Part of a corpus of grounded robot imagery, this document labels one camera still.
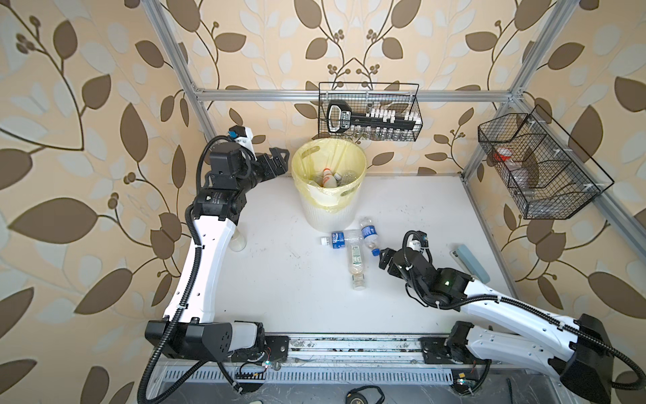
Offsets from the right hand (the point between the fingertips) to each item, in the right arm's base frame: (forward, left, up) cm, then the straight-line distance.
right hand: (390, 258), depth 80 cm
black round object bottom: (-34, +14, -10) cm, 38 cm away
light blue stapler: (+1, -30, -8) cm, 31 cm away
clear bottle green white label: (+5, +10, -7) cm, 13 cm away
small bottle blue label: (+12, +16, -7) cm, 22 cm away
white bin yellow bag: (+15, +19, +7) cm, 26 cm away
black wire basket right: (+14, -46, +20) cm, 52 cm away
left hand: (+17, +34, +31) cm, 49 cm away
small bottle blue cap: (+14, +4, -8) cm, 17 cm away
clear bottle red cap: (+29, +19, +7) cm, 36 cm away
